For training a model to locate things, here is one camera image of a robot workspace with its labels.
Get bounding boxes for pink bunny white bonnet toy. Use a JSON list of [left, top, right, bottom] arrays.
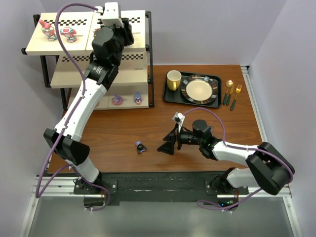
[[60, 27, 77, 43]]

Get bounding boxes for purple bunny holding cake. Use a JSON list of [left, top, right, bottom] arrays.
[[134, 91, 143, 105]]

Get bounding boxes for pink bunny green hat toy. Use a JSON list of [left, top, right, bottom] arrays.
[[39, 20, 57, 41]]

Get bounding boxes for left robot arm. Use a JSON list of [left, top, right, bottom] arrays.
[[44, 18, 134, 187]]

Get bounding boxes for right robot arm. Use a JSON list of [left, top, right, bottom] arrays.
[[157, 119, 295, 195]]

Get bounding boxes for beige black three-tier shelf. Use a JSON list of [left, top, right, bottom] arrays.
[[22, 10, 155, 110]]

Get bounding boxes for black imp toy left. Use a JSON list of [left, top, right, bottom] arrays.
[[135, 141, 147, 154]]

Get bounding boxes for black plastic tray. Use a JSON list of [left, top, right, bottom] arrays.
[[162, 72, 222, 108]]

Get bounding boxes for striped rim dinner plate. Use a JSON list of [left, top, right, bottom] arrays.
[[180, 75, 219, 105]]

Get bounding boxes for yellow ceramic mug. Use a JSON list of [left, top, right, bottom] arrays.
[[166, 70, 182, 91]]

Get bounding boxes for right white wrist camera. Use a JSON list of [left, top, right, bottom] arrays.
[[172, 112, 185, 131]]

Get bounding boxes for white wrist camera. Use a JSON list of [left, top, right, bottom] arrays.
[[172, 112, 185, 131], [95, 2, 123, 27]]

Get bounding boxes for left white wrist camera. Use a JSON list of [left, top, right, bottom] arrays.
[[95, 2, 123, 27]]

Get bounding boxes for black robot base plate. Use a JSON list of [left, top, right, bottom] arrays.
[[73, 170, 249, 208]]

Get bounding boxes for gold knife green handle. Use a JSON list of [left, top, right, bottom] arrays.
[[226, 82, 235, 106]]

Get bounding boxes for gold spoon green handle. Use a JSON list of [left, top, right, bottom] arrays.
[[222, 80, 234, 105]]

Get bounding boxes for gold fork green handle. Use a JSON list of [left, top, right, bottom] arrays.
[[230, 84, 242, 111]]

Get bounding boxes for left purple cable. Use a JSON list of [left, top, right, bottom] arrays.
[[35, 2, 111, 212]]

